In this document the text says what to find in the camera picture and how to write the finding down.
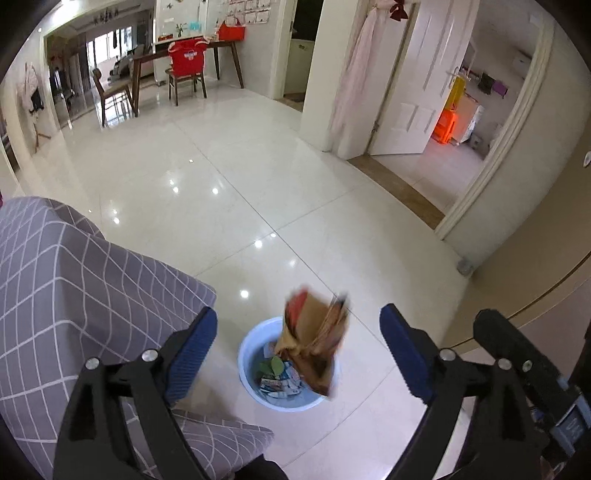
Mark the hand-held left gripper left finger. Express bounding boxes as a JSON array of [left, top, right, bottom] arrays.
[[53, 307, 219, 480]]

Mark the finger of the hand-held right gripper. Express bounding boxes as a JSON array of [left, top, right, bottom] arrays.
[[473, 309, 568, 409]]

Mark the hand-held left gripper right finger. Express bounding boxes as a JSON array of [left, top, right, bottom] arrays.
[[379, 303, 551, 480]]

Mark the light blue plastic bucket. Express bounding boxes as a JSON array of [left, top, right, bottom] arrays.
[[237, 316, 341, 412]]

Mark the torn red paper bag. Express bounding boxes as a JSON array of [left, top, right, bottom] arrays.
[[276, 286, 351, 400]]

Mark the grey checked tablecloth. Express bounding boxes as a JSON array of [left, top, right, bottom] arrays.
[[0, 196, 276, 480]]

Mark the orange stool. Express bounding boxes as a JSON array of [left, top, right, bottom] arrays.
[[433, 108, 461, 145]]

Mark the pink curtain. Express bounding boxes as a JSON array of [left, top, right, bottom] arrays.
[[328, 4, 378, 160]]

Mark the wooden chair with red shirt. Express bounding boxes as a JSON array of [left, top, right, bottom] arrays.
[[165, 39, 209, 107]]

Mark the white panel door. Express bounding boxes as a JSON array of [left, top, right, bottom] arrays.
[[368, 0, 482, 156]]

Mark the white air conditioner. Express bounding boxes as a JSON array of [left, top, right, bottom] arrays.
[[510, 50, 535, 78]]

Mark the red shirt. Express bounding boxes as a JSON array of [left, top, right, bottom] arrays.
[[167, 39, 209, 76]]

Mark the coat stand with clothes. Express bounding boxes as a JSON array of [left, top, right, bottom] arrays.
[[17, 62, 52, 154]]

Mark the wooden dining table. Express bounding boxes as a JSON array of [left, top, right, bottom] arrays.
[[130, 37, 245, 117]]

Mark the white cabinet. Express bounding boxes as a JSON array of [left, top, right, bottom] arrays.
[[286, 39, 317, 100]]

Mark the wall of paper certificates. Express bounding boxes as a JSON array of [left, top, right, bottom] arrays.
[[221, 0, 271, 25]]

